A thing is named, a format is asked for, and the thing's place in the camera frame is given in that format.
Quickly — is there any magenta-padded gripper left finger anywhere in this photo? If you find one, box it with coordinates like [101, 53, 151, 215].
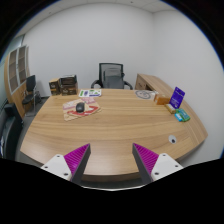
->
[41, 143, 92, 185]

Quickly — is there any green box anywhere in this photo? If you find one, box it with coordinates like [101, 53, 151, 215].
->
[177, 108, 191, 122]

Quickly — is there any white sticker sheet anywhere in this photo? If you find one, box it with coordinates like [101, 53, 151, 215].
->
[78, 88, 103, 98]

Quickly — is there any large brown carton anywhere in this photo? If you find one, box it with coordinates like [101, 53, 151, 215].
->
[59, 83, 79, 97]

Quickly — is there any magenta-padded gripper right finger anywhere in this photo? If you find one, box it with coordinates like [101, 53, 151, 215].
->
[132, 143, 184, 185]

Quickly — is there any grey backpack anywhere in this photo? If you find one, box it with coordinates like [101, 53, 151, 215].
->
[102, 67, 125, 90]

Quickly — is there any black visitor chair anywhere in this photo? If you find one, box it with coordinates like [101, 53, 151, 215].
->
[21, 74, 43, 116]

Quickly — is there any wooden shelf unit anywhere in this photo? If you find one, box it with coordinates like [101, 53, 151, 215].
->
[3, 45, 31, 118]

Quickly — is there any black computer mouse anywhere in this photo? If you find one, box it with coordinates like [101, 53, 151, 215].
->
[75, 102, 86, 113]

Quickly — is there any black mesh office chair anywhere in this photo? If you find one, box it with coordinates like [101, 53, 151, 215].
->
[90, 62, 134, 90]

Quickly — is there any blue box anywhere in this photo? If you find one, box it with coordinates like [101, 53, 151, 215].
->
[174, 112, 184, 123]

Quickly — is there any black box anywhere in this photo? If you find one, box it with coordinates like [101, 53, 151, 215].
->
[58, 74, 78, 87]

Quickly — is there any round white printed disc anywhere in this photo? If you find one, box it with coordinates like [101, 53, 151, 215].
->
[134, 89, 156, 100]

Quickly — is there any pink and red printed mouse pad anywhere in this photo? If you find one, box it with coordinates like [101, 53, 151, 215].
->
[62, 97, 102, 122]

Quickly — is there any wooden side cabinet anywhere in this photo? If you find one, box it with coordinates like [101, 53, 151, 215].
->
[134, 73, 174, 98]

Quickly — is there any black sofa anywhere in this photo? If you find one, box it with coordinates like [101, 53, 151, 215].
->
[0, 103, 24, 161]

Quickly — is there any small yellow box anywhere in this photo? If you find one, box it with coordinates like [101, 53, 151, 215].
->
[164, 103, 177, 115]

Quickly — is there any purple standing card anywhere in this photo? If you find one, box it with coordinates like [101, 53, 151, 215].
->
[169, 86, 186, 110]

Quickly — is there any white cable grommet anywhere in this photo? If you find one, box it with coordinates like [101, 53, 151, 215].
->
[168, 134, 178, 145]

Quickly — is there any small brown carton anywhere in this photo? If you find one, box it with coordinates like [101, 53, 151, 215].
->
[48, 78, 62, 97]

